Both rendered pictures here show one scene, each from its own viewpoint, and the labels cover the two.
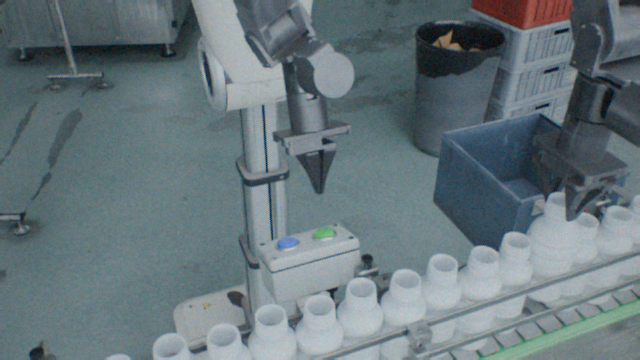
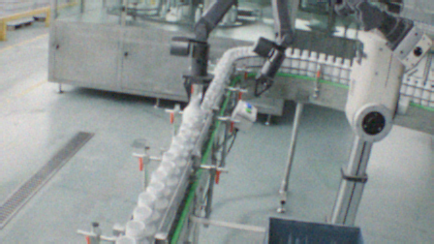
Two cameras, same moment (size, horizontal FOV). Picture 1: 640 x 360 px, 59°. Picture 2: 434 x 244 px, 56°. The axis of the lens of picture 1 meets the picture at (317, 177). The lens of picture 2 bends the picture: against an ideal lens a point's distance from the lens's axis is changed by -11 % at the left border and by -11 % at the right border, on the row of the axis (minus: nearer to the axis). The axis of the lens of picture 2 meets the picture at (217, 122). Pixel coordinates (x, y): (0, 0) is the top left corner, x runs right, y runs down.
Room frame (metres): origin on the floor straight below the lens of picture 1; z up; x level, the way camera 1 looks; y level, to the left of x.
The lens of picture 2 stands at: (1.32, -1.59, 1.66)
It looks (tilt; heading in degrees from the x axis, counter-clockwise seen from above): 20 degrees down; 117
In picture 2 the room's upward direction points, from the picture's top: 7 degrees clockwise
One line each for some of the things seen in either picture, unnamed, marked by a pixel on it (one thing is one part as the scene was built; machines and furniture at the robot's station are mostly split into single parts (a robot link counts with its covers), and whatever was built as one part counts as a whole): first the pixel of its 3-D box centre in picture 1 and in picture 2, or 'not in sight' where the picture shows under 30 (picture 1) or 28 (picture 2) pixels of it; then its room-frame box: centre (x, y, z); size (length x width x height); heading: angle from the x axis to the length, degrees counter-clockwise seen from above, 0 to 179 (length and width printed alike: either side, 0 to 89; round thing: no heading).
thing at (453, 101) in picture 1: (451, 91); not in sight; (2.75, -0.72, 0.32); 0.45 x 0.45 x 0.64
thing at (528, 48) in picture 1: (531, 29); not in sight; (3.05, -1.19, 0.55); 0.61 x 0.41 x 0.22; 119
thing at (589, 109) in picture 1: (601, 96); (199, 50); (0.60, -0.34, 1.38); 0.07 x 0.06 x 0.07; 23
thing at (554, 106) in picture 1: (515, 101); not in sight; (3.05, -1.19, 0.11); 0.61 x 0.41 x 0.22; 118
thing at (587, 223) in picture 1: (570, 262); (190, 142); (0.63, -0.39, 1.08); 0.06 x 0.06 x 0.17
